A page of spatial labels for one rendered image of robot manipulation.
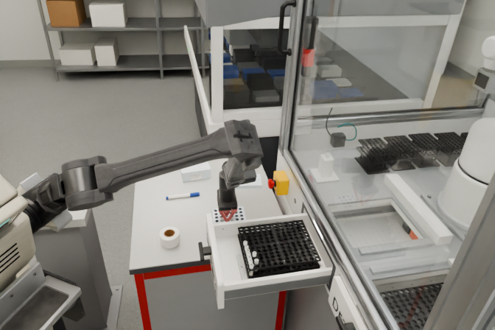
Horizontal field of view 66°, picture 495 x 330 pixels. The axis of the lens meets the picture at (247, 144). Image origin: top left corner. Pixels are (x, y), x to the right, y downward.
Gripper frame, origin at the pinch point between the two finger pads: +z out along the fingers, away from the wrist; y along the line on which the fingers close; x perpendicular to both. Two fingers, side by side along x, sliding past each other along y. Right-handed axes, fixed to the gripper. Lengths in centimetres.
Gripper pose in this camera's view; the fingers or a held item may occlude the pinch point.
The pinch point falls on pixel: (227, 216)
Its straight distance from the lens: 144.6
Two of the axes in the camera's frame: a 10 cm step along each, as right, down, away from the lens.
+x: -9.9, 0.5, -1.4
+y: -1.5, -5.2, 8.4
